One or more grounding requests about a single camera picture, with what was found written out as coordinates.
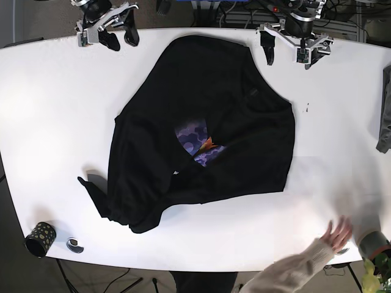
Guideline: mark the black T-shirt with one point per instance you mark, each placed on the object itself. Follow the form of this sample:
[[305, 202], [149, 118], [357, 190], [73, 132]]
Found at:
[[204, 126]]

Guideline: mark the left metal table grommet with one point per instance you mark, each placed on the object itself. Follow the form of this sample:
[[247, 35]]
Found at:
[[74, 245]]

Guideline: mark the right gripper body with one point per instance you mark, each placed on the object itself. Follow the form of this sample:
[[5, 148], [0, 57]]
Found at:
[[98, 15]]

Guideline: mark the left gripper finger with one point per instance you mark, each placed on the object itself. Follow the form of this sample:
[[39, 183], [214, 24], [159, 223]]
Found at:
[[316, 56], [268, 42]]

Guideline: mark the grey plant pot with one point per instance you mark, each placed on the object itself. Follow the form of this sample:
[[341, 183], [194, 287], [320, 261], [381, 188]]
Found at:
[[373, 243]]

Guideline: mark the dark grey T-shirt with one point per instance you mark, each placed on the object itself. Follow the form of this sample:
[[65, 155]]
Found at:
[[383, 144]]

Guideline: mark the person's hand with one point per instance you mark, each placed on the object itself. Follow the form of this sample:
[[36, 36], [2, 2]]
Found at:
[[339, 236]]

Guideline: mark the black floral cup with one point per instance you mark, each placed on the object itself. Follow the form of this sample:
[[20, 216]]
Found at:
[[40, 239]]

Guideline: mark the right metal table grommet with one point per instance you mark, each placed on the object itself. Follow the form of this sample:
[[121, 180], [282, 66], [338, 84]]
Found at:
[[342, 250]]

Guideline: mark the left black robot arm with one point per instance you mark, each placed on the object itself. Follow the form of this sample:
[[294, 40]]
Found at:
[[299, 9]]

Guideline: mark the metal table grommet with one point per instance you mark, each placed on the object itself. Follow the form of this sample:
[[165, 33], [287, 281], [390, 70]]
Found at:
[[342, 250], [74, 245]]

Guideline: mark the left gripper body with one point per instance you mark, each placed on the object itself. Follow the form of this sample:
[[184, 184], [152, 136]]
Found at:
[[298, 36]]

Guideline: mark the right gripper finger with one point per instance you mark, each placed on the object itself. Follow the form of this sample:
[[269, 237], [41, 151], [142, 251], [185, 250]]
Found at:
[[131, 36], [109, 40]]

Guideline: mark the person's forearm beige sleeve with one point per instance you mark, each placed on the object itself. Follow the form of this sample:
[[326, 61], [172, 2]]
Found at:
[[291, 273]]

